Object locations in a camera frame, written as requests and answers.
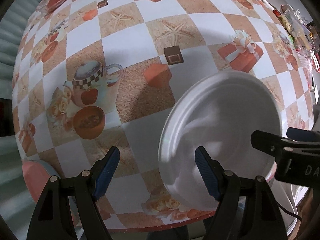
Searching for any black cable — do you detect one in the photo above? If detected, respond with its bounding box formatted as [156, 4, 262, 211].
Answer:
[277, 202, 303, 222]

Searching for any white foam bowl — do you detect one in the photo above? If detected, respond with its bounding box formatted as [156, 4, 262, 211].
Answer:
[158, 70, 282, 211]

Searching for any pink square plate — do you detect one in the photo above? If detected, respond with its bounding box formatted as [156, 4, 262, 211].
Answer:
[22, 160, 59, 203]

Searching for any clutter of packets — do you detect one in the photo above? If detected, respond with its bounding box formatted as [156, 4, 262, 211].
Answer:
[268, 0, 319, 87]

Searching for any teal curtain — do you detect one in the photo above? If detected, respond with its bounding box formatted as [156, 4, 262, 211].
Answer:
[1, 0, 41, 235]

